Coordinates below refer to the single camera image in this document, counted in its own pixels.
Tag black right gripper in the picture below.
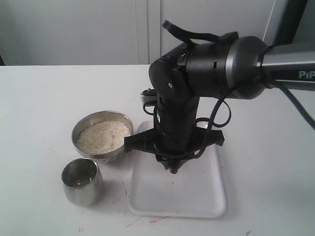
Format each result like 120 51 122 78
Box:
124 129 224 174

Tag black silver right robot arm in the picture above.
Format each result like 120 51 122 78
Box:
124 32 315 174

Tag steel bowl with rice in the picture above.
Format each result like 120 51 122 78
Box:
71 111 133 163

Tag small steel cup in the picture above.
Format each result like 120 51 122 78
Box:
61 158 104 207

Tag white plastic tray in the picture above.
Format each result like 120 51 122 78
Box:
127 120 228 219

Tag white cabinet doors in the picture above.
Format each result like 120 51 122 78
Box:
0 0 286 65

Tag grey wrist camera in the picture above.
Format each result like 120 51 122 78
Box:
140 88 158 107

